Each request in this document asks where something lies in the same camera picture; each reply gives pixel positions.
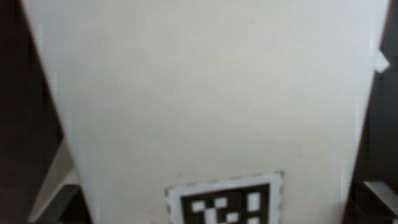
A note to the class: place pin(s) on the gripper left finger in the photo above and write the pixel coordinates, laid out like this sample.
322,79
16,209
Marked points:
66,211

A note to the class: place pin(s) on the white cabinet body box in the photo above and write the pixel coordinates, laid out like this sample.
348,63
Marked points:
59,177

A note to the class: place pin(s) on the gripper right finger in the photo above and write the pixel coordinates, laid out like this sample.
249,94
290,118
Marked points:
375,203

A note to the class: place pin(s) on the small white cabinet top box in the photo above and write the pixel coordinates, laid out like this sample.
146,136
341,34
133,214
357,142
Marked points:
211,91

